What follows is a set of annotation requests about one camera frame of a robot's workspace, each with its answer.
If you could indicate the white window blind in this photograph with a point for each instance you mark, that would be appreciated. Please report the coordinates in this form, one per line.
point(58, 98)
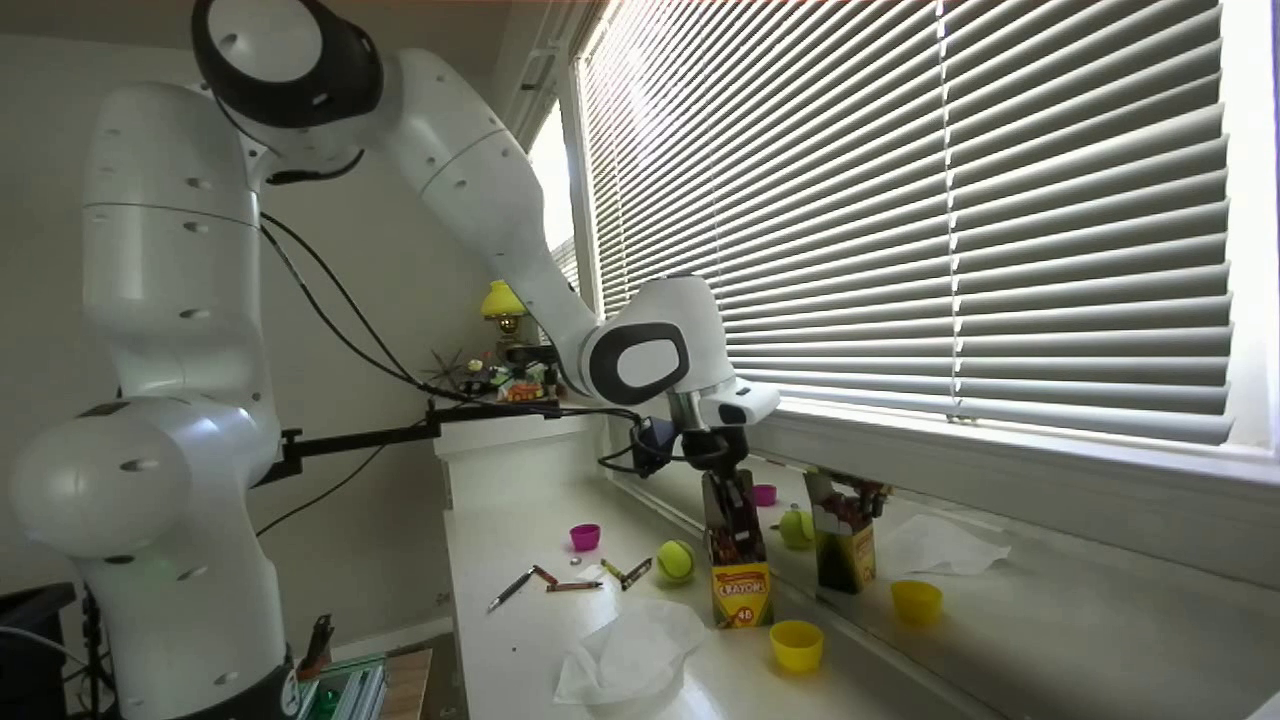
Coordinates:
point(934, 214)

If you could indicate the green ball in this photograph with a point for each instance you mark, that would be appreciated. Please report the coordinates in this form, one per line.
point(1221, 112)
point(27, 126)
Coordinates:
point(672, 561)

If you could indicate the black stand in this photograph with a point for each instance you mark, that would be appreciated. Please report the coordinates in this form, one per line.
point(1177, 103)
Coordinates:
point(27, 654)

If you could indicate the brown crayon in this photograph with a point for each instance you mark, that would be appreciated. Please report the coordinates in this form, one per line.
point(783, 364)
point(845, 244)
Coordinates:
point(578, 584)
point(546, 578)

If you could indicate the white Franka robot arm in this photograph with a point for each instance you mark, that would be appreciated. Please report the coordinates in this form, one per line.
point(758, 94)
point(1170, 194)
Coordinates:
point(174, 400)

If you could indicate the small pink cup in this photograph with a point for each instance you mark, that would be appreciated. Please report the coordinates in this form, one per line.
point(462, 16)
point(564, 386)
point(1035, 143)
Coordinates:
point(587, 538)

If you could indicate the wooden board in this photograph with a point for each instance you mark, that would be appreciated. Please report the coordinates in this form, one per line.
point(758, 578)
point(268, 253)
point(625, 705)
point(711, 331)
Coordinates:
point(404, 680)

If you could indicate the black camera boom rod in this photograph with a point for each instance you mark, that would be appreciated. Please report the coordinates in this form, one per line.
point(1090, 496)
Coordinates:
point(361, 439)

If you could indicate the small yellow cup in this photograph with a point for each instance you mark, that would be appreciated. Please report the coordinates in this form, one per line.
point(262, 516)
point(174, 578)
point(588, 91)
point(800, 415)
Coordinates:
point(796, 648)

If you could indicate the crumpled white tissue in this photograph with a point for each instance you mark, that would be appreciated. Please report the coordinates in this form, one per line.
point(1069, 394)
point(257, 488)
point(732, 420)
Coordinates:
point(625, 654)

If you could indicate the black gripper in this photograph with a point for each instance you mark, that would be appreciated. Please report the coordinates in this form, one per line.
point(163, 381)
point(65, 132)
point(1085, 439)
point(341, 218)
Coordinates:
point(716, 445)

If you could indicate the green box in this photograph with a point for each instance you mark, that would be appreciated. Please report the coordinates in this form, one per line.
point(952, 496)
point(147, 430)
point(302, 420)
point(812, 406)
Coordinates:
point(341, 689)

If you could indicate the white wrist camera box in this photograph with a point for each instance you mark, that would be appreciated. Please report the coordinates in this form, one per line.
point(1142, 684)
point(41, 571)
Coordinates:
point(740, 400)

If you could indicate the yellow lamp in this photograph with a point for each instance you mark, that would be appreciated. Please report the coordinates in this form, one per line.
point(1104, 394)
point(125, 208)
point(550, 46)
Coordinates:
point(502, 300)

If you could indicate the yellow crayon box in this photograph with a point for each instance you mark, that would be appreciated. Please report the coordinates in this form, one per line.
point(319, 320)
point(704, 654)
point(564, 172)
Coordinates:
point(740, 592)

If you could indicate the dark hand tool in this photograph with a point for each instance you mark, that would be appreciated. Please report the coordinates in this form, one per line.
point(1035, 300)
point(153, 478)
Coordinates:
point(319, 646)

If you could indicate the dark crayon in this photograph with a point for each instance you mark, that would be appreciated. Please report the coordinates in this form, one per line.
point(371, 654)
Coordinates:
point(637, 573)
point(511, 591)
point(615, 573)

